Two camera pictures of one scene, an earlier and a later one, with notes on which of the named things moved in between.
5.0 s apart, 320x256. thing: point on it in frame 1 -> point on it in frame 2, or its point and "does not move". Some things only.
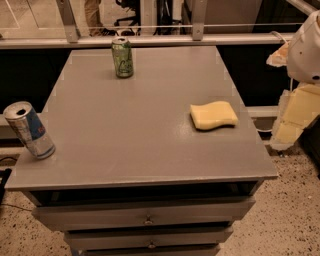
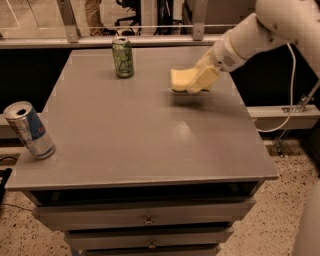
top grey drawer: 71,217 does not move
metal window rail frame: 198,35 does not move
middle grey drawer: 148,238 does not move
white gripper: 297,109 -> 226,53
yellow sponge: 212,115 -> 181,78
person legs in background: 93,19 does not move
